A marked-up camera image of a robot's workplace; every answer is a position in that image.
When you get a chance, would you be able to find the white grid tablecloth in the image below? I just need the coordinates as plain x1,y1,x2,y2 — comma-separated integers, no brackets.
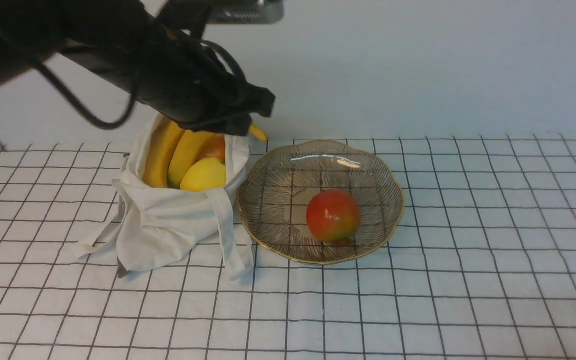
0,134,576,360

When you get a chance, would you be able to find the yellow apple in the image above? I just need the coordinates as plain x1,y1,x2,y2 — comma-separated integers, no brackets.
179,157,227,193

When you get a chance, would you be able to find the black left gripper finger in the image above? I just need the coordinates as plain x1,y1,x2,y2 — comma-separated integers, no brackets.
242,86,277,118

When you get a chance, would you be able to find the red green mango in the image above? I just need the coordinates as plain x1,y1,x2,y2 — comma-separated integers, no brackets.
306,189,362,248

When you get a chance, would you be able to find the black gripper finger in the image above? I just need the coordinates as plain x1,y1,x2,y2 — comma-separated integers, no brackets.
188,114,253,137

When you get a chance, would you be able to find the small yellow banana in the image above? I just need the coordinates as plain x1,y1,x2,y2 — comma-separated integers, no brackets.
142,116,185,188

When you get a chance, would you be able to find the white cloth tote bag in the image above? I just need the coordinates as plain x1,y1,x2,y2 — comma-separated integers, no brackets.
70,115,254,281

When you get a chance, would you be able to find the black cable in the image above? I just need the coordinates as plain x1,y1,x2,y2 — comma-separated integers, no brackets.
0,10,141,132

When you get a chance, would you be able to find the orange red fruit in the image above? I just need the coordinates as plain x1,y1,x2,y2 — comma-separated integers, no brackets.
197,134,226,163

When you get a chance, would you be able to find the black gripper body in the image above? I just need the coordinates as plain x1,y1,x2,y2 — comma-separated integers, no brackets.
138,30,249,130

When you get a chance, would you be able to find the glass plate with gold rim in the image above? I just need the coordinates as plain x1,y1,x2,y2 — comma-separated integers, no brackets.
237,140,406,265

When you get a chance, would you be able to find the large yellow banana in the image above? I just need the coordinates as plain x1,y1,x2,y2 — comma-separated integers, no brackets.
168,123,269,189

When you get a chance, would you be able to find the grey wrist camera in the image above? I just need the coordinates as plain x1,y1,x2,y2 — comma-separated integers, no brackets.
208,0,285,25

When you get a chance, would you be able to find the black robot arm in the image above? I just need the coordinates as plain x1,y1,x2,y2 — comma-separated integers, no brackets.
0,0,285,137

